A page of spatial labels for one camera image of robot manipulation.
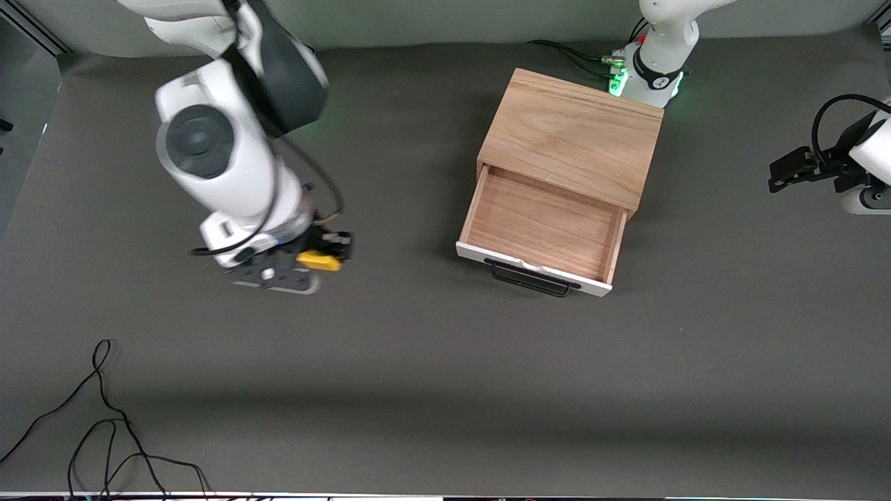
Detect yellow cube block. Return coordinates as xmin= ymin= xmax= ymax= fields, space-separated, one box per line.
xmin=296 ymin=250 xmax=342 ymax=273

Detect black metal drawer handle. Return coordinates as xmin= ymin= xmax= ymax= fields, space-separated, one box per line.
xmin=485 ymin=258 xmax=582 ymax=298

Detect wooden drawer with white face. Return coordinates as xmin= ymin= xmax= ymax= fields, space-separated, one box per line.
xmin=456 ymin=164 xmax=629 ymax=298

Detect light wooden drawer cabinet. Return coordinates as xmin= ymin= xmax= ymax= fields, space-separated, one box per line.
xmin=476 ymin=67 xmax=664 ymax=222

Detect black right arm wrist cable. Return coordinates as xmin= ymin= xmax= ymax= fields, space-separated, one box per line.
xmin=189 ymin=132 xmax=347 ymax=257

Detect thin black loose cable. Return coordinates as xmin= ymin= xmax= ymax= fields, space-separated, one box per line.
xmin=0 ymin=339 xmax=213 ymax=501

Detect black left arm base cables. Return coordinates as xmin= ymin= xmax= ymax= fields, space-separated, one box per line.
xmin=527 ymin=17 xmax=652 ymax=79

